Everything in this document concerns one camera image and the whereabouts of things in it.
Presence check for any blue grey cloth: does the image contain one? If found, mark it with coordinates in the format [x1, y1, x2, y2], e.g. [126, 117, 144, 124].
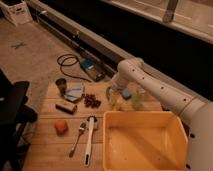
[64, 85, 84, 102]

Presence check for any metal spoon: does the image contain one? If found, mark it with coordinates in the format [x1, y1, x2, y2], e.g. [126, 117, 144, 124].
[69, 122, 86, 158]

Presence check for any bunch of purple grapes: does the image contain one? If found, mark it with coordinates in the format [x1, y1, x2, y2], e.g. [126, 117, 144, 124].
[84, 94, 101, 108]

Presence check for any black chair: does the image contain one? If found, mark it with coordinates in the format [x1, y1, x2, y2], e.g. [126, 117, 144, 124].
[0, 69, 38, 171]

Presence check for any yellow plastic bin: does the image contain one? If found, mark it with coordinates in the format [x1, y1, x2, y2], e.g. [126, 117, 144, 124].
[103, 111, 188, 171]

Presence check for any white cardboard box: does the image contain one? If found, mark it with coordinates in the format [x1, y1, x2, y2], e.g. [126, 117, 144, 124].
[0, 0, 32, 26]

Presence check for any black cable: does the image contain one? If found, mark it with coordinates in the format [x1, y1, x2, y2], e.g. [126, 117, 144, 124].
[56, 53, 92, 83]

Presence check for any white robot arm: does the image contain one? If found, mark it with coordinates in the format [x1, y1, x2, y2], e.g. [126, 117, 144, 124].
[111, 58, 213, 171]

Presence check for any blue sponge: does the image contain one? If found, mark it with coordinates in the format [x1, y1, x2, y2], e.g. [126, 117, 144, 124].
[121, 88, 132, 100]

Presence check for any dark metal cup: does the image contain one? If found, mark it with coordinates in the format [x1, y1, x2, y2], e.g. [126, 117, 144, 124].
[55, 78, 67, 96]

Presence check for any blue power supply box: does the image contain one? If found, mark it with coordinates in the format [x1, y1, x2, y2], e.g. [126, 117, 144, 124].
[80, 59, 105, 82]

